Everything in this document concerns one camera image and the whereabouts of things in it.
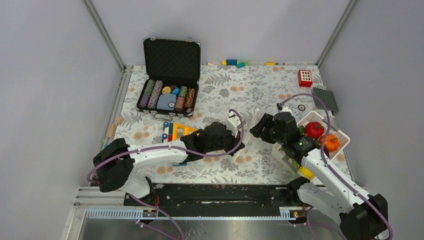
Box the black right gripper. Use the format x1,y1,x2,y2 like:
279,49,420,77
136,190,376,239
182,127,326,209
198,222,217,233
249,113,287,146

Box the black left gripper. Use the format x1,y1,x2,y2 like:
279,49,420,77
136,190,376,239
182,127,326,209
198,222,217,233
206,126,245,157

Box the clear dotted zip top bag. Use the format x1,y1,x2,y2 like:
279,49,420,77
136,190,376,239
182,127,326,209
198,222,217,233
226,108,264,163

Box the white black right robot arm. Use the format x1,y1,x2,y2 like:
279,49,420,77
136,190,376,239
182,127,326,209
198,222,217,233
249,105,389,240

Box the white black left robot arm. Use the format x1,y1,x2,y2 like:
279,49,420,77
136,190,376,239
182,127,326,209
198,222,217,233
87,109,245,206

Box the white plastic food basket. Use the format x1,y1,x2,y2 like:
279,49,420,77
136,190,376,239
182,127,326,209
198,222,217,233
272,110,351,175

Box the red toy tomato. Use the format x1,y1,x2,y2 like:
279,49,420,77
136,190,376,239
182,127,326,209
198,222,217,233
304,121,325,139

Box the blue grey building block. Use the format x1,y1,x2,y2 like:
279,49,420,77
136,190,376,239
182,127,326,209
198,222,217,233
172,162,188,167

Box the orange yellow toy block car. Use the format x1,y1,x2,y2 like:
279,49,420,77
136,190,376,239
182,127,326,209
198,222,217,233
161,121,197,143

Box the yellow toy lemon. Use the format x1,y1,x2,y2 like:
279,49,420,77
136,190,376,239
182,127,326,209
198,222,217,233
297,166,315,180

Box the floral patterned table mat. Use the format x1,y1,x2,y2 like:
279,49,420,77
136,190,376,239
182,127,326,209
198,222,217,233
107,64,354,186

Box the orange toy pumpkin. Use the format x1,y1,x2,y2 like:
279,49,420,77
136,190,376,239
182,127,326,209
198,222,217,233
318,134,340,153

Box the dark grey building baseplate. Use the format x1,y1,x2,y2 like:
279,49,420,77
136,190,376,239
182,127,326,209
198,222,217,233
312,87,339,113

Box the red white window block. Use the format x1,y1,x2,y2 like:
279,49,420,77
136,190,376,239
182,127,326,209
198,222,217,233
297,69,313,88

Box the black poker chip case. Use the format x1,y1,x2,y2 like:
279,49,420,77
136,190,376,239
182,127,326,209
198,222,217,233
136,37,201,118

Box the wooden block left edge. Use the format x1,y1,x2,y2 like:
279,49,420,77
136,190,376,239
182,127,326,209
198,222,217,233
106,123,117,139

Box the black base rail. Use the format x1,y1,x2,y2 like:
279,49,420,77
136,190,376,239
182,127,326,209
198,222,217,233
142,183,305,217

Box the teal block at wall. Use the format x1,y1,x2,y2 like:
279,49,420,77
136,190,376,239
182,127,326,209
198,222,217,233
235,62,246,69

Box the blue block at wall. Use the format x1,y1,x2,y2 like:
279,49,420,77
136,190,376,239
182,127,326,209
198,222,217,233
225,59,238,66

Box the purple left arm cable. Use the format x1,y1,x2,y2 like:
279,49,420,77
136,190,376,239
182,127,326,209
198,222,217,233
86,108,246,240

